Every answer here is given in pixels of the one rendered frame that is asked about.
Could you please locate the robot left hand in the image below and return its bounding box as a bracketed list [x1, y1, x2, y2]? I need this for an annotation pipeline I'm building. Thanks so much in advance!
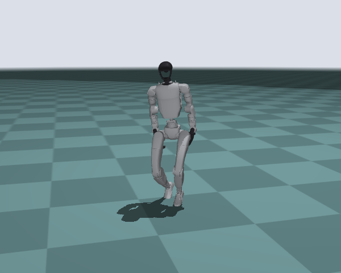
[189, 128, 195, 146]

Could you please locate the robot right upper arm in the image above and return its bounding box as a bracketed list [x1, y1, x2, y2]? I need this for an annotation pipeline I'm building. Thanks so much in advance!
[147, 86, 158, 114]

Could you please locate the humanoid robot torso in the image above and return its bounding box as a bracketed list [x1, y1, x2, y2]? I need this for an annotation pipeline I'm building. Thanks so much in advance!
[155, 80, 182, 140]

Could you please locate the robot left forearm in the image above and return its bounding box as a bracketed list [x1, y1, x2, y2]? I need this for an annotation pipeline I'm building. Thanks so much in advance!
[188, 106, 197, 132]

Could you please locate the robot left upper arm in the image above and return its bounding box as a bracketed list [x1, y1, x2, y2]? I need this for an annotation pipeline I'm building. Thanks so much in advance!
[178, 84, 193, 113]

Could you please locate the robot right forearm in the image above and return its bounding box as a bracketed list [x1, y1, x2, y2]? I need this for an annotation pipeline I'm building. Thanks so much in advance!
[149, 108, 159, 132]

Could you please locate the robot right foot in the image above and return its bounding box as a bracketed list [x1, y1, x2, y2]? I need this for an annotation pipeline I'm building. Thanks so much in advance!
[164, 181, 174, 199]

